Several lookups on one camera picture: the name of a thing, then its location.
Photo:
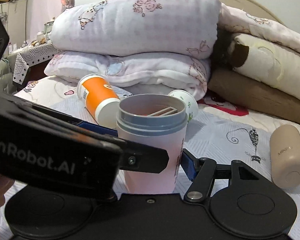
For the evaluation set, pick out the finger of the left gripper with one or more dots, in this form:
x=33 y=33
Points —
x=135 y=156

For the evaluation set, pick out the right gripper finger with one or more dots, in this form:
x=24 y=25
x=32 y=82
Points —
x=201 y=173

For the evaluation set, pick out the pink cup grey rim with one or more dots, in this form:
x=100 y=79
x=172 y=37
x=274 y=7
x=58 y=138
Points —
x=155 y=120

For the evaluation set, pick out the orange white paper cup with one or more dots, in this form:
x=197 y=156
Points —
x=99 y=99

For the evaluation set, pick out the white green-print paper cup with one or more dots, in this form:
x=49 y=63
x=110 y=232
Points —
x=190 y=102

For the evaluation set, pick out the blue-grey patterned cloth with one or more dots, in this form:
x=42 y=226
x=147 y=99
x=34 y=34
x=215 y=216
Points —
x=212 y=133

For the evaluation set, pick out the cartoon bear bed sheet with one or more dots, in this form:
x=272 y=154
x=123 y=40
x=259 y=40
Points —
x=55 y=92

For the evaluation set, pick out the grey quilted jacket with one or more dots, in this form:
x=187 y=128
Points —
x=6 y=77

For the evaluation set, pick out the beige taupe bottle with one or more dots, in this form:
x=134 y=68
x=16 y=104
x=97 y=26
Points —
x=285 y=156

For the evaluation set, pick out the large folded pink quilt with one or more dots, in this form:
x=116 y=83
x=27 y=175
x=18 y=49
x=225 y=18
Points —
x=130 y=42

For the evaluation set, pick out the white cabinet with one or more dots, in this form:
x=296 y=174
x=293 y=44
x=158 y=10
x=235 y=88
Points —
x=13 y=17

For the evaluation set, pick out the cream white pillow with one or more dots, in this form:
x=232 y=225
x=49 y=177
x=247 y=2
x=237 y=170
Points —
x=266 y=62

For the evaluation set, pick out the grey rabbit plush toy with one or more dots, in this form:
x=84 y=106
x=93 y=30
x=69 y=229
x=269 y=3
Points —
x=67 y=4

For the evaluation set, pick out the pink rabbit pillow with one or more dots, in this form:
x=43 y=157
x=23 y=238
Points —
x=238 y=21

